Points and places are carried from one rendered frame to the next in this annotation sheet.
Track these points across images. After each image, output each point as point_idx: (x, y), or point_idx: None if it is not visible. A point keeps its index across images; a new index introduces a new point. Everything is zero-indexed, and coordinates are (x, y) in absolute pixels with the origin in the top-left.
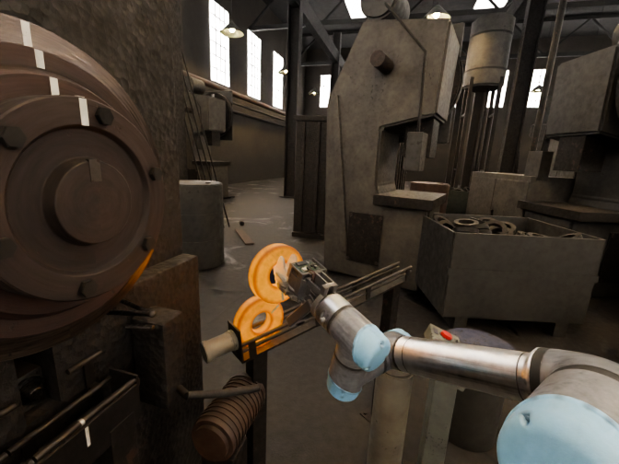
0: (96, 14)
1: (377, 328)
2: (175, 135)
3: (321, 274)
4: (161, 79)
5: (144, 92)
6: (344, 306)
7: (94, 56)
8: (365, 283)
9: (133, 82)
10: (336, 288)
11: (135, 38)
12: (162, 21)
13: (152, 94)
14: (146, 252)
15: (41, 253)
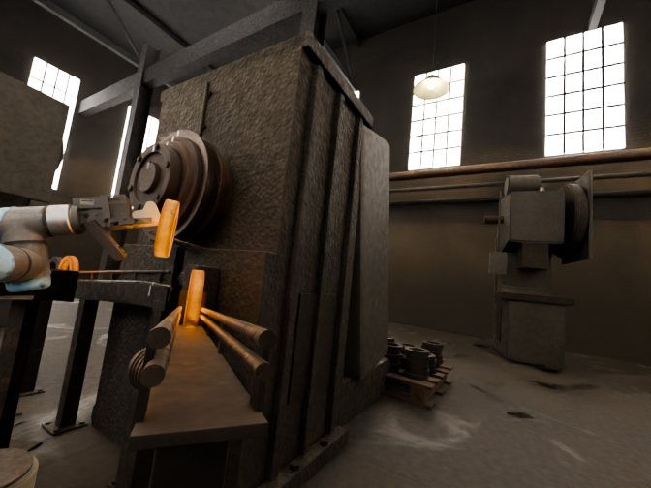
0: (251, 112)
1: (5, 208)
2: (286, 157)
3: (98, 198)
4: (281, 124)
5: (267, 137)
6: (62, 218)
7: (245, 132)
8: (218, 336)
9: (262, 135)
10: (73, 201)
11: (268, 110)
12: (289, 88)
13: (273, 136)
14: (157, 200)
15: (139, 193)
